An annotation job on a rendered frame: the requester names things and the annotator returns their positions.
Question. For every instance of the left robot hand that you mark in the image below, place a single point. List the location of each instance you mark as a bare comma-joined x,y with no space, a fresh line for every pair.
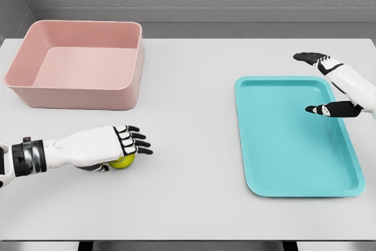
97,145

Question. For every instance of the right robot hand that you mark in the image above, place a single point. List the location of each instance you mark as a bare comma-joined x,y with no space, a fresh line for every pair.
346,77

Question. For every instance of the yellow-green tennis ball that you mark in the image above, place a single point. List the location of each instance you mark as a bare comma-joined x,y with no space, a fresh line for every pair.
124,161

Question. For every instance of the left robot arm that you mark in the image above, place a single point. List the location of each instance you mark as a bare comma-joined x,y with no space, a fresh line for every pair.
32,154

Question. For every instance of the blue rectangular tray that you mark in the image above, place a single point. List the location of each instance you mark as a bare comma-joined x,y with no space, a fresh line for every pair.
293,139

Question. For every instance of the pink plastic basket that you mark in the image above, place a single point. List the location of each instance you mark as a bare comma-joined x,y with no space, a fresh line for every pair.
79,63

